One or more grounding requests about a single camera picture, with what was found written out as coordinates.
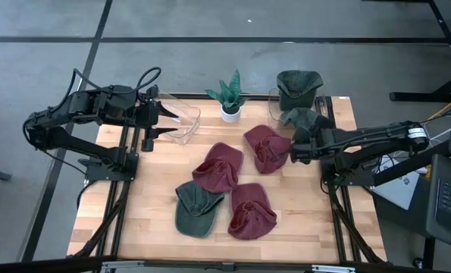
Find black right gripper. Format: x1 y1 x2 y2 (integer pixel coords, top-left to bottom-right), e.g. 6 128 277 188
289 126 336 165

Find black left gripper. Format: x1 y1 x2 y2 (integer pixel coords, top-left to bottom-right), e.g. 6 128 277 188
133 85 180 152

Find green cap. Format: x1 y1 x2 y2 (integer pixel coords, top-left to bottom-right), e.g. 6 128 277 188
280 107 335 132
276 70 324 111
174 180 225 239

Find maroon cap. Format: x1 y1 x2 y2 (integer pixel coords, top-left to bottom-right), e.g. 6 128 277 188
243 124 293 175
192 142 245 194
227 182 278 241

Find clear plastic bin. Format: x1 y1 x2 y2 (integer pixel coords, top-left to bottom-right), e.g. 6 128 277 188
149 92 202 146
268 87 329 130

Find white plant pot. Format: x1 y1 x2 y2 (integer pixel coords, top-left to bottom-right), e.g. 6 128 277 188
220 104 243 124

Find green snake plant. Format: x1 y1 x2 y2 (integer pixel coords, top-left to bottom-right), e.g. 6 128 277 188
205 69 248 111

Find silver laptop with sticker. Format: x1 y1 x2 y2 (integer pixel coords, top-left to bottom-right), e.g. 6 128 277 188
372 157 424 212

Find black slanted stand bar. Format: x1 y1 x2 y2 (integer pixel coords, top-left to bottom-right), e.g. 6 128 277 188
372 140 451 187

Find black floor stand leg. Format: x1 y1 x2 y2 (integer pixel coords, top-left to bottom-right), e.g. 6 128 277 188
390 77 451 103

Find black keyboard device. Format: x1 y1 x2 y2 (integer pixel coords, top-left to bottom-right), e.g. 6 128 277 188
425 153 451 251

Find black frame rail behind plant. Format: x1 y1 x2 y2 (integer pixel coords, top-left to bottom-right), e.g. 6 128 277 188
158 92 279 101

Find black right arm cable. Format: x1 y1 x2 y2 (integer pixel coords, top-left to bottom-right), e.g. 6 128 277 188
318 176 338 195

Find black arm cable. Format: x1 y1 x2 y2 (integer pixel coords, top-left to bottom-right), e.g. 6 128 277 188
71 66 162 96
318 176 338 195

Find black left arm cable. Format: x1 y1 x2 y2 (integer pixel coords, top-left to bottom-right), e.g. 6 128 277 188
71 66 162 96

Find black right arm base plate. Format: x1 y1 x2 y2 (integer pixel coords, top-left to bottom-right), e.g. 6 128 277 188
321 157 376 187

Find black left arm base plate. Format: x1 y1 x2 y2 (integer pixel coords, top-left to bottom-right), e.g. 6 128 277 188
79 150 139 182

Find black frame rails by right arm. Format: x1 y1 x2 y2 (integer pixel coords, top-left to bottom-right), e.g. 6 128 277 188
315 96 386 263

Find black frame rails by left arm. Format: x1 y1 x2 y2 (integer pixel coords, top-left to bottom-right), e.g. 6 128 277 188
71 124 143 259

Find yellow cable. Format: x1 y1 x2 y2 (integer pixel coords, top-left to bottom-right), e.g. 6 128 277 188
424 100 451 122

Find black frame rail with brackets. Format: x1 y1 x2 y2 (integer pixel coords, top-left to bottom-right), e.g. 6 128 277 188
0 256 451 273

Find white cable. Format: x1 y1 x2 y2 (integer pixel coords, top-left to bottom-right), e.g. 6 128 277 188
393 117 451 158

